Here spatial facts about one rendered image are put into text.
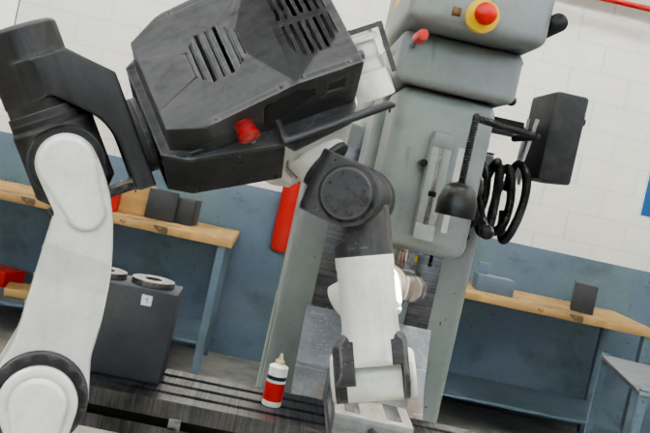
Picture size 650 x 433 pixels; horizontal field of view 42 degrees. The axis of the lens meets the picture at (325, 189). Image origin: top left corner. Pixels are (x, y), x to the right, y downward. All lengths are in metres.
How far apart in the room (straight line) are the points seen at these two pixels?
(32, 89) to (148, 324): 0.66
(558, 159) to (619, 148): 4.36
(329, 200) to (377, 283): 0.15
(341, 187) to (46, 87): 0.44
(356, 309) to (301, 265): 0.88
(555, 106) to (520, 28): 0.48
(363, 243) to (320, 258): 0.87
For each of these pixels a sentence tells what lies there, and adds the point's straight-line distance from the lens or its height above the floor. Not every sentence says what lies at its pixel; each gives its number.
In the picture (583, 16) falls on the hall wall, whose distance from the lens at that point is 6.38.
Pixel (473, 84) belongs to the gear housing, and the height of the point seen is 1.65.
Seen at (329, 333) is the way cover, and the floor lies 1.04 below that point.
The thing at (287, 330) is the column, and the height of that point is 1.02.
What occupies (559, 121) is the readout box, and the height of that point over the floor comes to 1.66.
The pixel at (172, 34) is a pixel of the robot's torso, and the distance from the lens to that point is 1.25.
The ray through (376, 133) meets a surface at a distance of 1.86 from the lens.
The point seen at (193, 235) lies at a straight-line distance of 5.17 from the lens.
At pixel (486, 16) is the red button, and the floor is 1.75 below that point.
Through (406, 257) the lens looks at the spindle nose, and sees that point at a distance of 1.75.
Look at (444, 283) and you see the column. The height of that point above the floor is 1.21.
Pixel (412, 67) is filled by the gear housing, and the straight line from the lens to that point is 1.64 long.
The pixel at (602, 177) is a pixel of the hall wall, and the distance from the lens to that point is 6.35.
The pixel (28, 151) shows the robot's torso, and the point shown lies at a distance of 1.29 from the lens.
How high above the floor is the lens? 1.44
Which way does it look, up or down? 1 degrees down
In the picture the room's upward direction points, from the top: 12 degrees clockwise
